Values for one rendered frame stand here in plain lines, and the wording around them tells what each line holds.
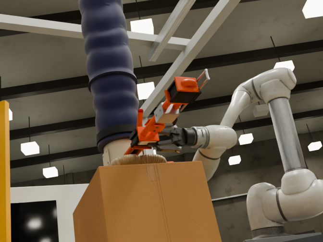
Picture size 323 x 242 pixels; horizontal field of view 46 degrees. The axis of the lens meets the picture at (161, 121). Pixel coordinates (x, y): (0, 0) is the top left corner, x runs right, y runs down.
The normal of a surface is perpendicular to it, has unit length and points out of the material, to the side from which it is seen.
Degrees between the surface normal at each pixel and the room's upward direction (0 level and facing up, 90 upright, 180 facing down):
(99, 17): 89
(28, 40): 180
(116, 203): 89
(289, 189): 83
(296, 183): 86
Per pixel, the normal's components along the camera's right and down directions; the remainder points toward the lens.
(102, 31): -0.07, -0.69
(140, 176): 0.34, -0.47
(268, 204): -0.58, -0.33
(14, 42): 0.18, 0.89
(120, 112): 0.15, -0.65
